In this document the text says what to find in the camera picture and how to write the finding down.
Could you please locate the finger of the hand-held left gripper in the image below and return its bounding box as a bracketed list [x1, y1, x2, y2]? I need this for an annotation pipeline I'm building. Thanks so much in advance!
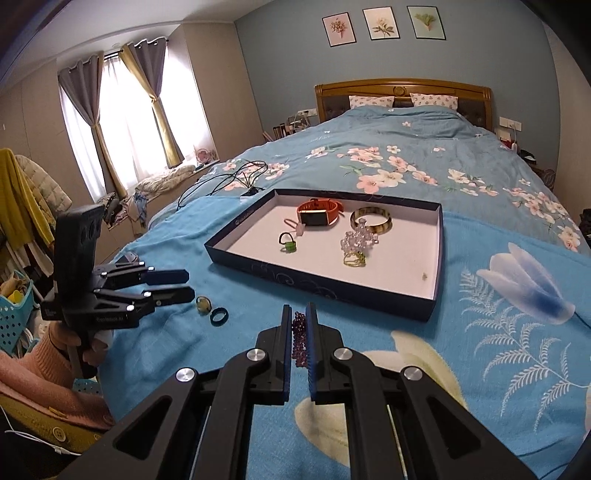
[95, 285, 195, 319]
[95, 261, 190, 289]

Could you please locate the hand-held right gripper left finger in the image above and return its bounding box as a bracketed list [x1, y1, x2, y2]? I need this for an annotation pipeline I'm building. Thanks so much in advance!
[78, 304, 296, 480]

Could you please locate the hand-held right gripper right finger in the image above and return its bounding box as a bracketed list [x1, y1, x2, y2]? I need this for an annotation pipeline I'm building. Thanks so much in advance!
[305, 302, 539, 480]

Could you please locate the purple bead bracelet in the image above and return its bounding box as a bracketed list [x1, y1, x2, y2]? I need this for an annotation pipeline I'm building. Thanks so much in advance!
[291, 310, 309, 368]

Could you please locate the clear crystal bracelet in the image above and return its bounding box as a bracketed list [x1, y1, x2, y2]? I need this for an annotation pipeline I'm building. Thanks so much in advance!
[341, 220, 380, 254]

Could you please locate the tortoiseshell bangle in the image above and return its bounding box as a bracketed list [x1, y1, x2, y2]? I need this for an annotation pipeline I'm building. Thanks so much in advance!
[349, 207, 393, 237]

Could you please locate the dark blue cardboard box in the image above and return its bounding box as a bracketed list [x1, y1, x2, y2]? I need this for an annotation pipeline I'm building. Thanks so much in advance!
[204, 188, 445, 322]

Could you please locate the orange smartwatch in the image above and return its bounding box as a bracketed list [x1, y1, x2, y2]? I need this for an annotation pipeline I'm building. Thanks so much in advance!
[296, 198, 346, 228]

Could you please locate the person's left forearm pink sleeve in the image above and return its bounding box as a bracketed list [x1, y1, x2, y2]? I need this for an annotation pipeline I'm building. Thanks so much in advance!
[0, 337, 116, 432]

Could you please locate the person's left hand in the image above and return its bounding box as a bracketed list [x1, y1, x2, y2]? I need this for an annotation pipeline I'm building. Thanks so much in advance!
[48, 323, 109, 370]

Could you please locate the blue floral towel blanket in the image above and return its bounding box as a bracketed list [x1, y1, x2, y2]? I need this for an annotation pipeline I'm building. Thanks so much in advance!
[99, 196, 591, 480]

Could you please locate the beige quilted jacket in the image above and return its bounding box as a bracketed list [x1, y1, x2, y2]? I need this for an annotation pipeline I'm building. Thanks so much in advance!
[14, 154, 72, 227]

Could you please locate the beige drawer cabinet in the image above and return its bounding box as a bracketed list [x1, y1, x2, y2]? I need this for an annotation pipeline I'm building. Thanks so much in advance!
[97, 159, 218, 252]

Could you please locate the hanging blue cloth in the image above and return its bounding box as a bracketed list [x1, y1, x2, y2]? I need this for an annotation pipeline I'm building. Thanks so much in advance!
[127, 191, 149, 227]

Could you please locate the yellow hanging garment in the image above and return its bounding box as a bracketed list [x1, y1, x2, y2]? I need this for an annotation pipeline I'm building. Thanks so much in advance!
[0, 148, 56, 259]

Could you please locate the blue plastic basket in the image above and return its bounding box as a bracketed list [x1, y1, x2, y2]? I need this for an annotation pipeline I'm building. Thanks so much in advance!
[0, 272, 38, 356]

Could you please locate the beige crumpled blanket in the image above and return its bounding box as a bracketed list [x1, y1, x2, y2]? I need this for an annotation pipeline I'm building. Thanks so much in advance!
[136, 167, 195, 195]

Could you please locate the grey and olive curtain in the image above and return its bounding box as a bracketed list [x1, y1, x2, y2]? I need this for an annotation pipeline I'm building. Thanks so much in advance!
[119, 39, 185, 169]
[58, 53, 127, 199]

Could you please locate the person's yellow clothing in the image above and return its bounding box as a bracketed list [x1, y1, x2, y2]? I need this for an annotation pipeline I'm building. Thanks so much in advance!
[0, 397, 116, 462]

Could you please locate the beige wardrobe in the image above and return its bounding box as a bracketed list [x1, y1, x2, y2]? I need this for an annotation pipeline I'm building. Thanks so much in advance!
[182, 23, 269, 162]
[549, 28, 591, 185]

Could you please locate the blue floral duvet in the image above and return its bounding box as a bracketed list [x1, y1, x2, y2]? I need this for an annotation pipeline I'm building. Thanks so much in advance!
[148, 107, 587, 252]

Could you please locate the white patterned pillow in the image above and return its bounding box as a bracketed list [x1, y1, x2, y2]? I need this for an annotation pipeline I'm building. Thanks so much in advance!
[348, 95, 395, 110]
[410, 93, 459, 110]

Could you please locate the wooden bed headboard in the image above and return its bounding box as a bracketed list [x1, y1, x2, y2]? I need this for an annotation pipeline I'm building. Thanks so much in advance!
[315, 79, 494, 132]

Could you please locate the dark bedside table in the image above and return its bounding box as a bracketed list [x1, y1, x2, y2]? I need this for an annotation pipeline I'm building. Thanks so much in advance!
[519, 148, 555, 185]

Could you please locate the framed pink flower picture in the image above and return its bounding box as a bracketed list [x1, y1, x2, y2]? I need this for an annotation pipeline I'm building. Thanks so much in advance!
[322, 12, 358, 47]

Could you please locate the framed white flower picture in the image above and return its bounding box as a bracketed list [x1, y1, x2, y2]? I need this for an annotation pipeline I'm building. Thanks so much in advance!
[362, 7, 400, 41]

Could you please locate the framed green leaf picture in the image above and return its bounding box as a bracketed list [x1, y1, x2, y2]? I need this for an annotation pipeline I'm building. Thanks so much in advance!
[406, 6, 445, 41]

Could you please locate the black charger cable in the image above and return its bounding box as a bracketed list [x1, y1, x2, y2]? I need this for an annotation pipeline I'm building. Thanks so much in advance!
[178, 159, 269, 208]

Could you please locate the thin white cable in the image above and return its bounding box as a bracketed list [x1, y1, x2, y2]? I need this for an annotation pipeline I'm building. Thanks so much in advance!
[0, 411, 81, 457]

